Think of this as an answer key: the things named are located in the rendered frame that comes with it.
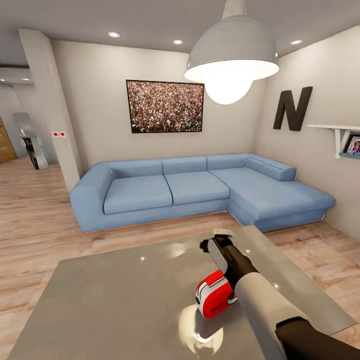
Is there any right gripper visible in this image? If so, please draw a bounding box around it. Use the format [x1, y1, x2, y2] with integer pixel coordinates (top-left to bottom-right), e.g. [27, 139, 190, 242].
[200, 239, 209, 253]

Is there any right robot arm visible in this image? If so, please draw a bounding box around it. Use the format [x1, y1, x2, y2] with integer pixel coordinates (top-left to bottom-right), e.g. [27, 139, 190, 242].
[200, 228, 360, 360]

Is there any radio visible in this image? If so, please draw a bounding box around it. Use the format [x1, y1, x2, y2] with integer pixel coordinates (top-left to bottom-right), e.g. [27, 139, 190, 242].
[195, 269, 238, 320]

